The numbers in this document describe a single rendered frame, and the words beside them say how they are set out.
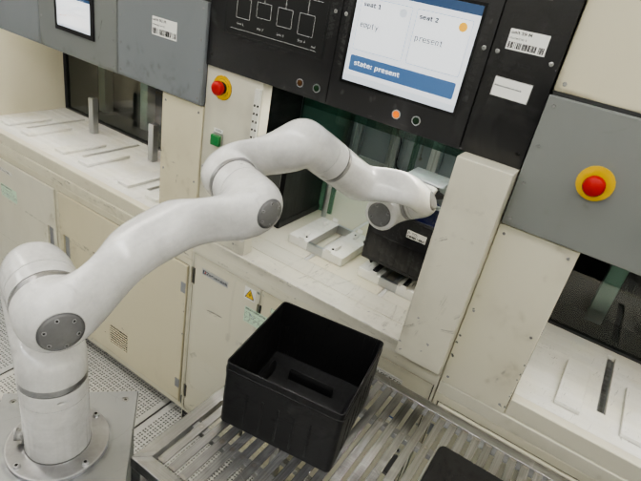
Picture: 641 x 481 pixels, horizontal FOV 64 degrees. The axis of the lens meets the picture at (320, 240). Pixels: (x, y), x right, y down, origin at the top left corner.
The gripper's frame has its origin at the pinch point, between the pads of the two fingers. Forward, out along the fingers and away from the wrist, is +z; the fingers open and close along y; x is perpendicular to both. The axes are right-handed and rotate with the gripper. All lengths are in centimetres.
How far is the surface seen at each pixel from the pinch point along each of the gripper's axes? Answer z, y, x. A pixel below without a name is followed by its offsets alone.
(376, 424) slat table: -50, 20, -43
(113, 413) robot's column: -88, -27, -42
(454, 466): -58, 40, -33
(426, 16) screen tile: -30, -2, 45
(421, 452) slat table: -50, 32, -43
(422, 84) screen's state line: -29.8, 1.3, 31.8
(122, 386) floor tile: -35, -92, -119
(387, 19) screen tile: -30, -10, 43
